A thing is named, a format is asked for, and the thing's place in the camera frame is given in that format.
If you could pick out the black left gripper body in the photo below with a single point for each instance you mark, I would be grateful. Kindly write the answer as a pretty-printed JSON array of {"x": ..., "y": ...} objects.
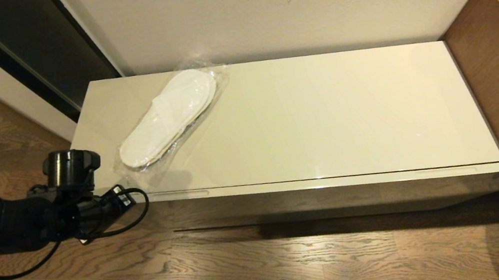
[{"x": 71, "y": 167}]

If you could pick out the beige glossy cabinet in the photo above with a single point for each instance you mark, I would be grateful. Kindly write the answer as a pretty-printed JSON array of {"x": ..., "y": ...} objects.
[{"x": 302, "y": 121}]

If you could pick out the white slippers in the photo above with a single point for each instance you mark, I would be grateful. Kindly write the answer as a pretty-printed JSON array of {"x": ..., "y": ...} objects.
[{"x": 170, "y": 118}]

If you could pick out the dark sliding door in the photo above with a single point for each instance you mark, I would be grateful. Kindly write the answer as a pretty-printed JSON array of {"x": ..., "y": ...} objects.
[{"x": 36, "y": 44}]

